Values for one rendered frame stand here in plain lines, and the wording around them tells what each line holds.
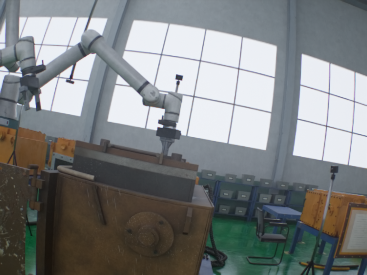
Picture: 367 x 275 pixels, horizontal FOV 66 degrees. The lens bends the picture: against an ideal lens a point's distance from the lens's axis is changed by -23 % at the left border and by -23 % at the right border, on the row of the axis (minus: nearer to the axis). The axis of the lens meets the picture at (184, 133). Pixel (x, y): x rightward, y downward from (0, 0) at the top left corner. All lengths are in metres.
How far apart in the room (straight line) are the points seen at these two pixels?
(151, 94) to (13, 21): 0.93
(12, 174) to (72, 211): 0.28
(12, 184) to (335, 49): 12.45
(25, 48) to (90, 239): 0.87
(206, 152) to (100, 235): 9.74
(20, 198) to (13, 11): 1.01
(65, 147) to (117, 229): 6.49
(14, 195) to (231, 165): 10.03
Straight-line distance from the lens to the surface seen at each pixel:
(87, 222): 1.24
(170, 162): 1.22
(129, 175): 1.24
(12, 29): 1.74
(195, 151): 10.86
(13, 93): 2.12
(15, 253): 1.25
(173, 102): 2.01
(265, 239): 5.11
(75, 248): 1.28
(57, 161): 2.91
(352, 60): 13.25
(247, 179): 10.00
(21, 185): 1.17
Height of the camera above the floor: 1.36
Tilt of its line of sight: 5 degrees up
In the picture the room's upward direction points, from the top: 10 degrees clockwise
